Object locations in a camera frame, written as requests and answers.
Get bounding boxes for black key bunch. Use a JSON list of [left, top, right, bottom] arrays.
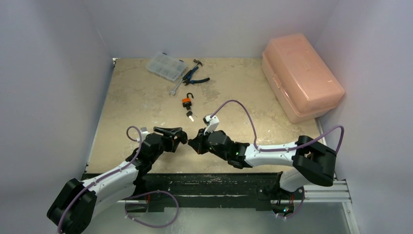
[[186, 110, 197, 122]]

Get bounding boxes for orange black padlock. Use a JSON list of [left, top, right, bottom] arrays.
[[182, 93, 194, 110]]

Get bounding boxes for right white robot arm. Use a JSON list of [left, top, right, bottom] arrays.
[[188, 129, 337, 198]]

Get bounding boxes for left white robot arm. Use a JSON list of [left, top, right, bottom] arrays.
[[46, 126, 188, 234]]

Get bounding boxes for silver wrench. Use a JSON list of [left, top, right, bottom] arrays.
[[169, 80, 183, 96]]

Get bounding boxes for clear plastic organizer box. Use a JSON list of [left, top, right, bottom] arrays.
[[146, 52, 187, 82]]

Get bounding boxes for small hammer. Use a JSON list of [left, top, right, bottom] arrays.
[[183, 59, 203, 79]]

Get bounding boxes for pink plastic storage box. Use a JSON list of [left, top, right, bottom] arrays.
[[262, 34, 345, 124]]

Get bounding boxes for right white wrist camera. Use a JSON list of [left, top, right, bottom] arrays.
[[203, 115, 220, 136]]

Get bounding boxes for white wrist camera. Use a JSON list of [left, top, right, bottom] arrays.
[[203, 115, 220, 136], [136, 127, 150, 143]]

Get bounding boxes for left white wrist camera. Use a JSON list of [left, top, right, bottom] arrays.
[[136, 127, 150, 143]]

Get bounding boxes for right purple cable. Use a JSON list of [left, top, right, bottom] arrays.
[[209, 99, 345, 220]]

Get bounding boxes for purple cable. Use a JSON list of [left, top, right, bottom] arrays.
[[56, 126, 180, 234], [209, 99, 345, 220]]

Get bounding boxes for blue handled pliers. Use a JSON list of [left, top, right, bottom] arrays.
[[182, 66, 211, 86]]

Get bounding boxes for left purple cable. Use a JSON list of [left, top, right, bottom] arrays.
[[56, 126, 180, 234]]

